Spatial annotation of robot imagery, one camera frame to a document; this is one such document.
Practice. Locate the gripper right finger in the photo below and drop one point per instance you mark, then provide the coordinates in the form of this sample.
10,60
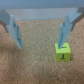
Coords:
66,28

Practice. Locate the white cabinet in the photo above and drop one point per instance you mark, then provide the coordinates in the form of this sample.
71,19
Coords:
41,7

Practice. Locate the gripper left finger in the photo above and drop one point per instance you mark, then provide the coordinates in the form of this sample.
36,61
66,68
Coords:
13,28

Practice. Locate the yellow block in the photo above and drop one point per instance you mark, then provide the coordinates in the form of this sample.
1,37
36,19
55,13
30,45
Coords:
63,52

